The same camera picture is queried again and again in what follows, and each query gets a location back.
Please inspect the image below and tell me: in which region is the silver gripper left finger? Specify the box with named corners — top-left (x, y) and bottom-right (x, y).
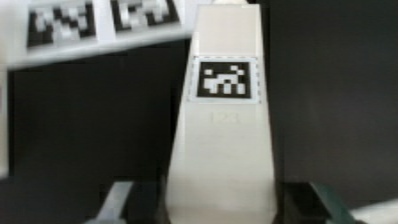
top-left (82, 181), bottom-right (160, 224)

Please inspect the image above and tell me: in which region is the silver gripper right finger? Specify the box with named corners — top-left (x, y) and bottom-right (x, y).
top-left (283, 182), bottom-right (359, 224)

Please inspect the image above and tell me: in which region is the white desk leg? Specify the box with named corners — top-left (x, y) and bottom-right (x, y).
top-left (166, 0), bottom-right (278, 224)

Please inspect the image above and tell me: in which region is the white marker base plate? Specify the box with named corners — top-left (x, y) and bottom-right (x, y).
top-left (0, 0), bottom-right (212, 69)

